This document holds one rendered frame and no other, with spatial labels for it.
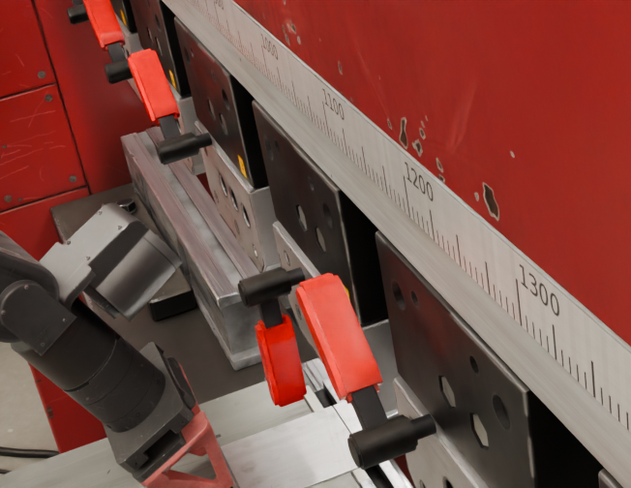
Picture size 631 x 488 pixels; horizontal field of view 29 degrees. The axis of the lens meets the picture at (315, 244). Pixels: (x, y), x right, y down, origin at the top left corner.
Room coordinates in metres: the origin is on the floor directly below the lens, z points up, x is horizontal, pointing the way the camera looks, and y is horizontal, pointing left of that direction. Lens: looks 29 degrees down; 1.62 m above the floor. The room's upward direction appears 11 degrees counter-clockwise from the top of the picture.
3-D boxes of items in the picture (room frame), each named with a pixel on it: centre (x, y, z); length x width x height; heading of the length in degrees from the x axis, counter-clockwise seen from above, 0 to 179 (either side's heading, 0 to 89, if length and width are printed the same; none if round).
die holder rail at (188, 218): (1.34, 0.15, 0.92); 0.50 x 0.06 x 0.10; 15
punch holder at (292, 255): (0.64, -0.03, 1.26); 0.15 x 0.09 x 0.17; 15
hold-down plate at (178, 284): (1.38, 0.22, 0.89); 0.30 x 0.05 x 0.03; 15
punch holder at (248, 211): (0.83, 0.02, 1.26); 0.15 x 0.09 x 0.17; 15
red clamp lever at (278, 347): (0.64, 0.03, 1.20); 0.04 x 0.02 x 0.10; 105
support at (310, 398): (0.80, 0.02, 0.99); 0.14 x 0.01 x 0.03; 15
